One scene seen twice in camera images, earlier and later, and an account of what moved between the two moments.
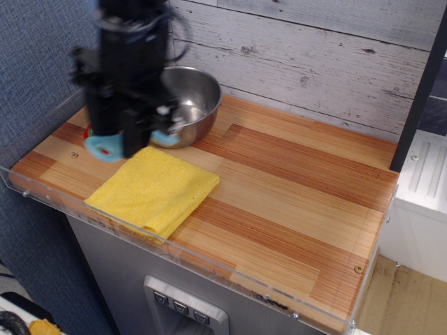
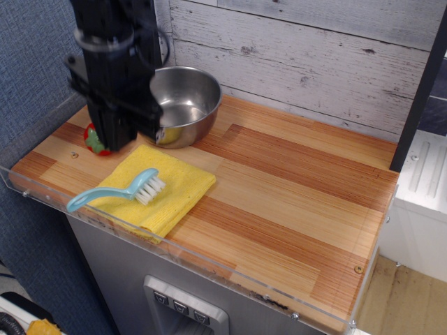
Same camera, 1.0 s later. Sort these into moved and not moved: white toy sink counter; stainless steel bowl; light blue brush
Moved: light blue brush
Not moved: white toy sink counter; stainless steel bowl
